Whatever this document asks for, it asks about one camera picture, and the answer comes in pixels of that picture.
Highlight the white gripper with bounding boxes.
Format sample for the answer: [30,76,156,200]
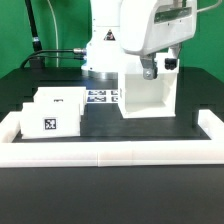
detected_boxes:
[120,0,197,80]

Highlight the white drawer tray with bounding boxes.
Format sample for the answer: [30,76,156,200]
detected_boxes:
[33,86,86,115]
[20,103,81,139]

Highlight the black cable with connector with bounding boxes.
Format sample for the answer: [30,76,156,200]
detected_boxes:
[20,47,88,69]

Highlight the white front drawer tray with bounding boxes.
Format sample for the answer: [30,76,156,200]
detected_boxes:
[20,103,81,139]

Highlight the white thin cable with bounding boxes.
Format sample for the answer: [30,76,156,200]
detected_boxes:
[45,0,60,68]

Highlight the white rear drawer tray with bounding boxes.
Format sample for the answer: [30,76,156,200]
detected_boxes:
[33,86,86,115]

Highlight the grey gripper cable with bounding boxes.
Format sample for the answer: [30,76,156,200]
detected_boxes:
[196,0,224,14]

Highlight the marker tag sheet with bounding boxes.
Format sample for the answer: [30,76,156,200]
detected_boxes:
[86,90,118,103]

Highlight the white drawer cabinet box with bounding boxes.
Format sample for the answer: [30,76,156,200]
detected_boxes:
[118,51,180,120]

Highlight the white U-shaped border frame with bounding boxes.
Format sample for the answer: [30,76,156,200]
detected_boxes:
[0,109,224,168]

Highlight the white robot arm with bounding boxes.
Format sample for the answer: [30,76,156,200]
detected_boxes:
[82,0,197,80]

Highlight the black pole stand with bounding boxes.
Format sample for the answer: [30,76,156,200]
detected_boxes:
[24,0,45,69]

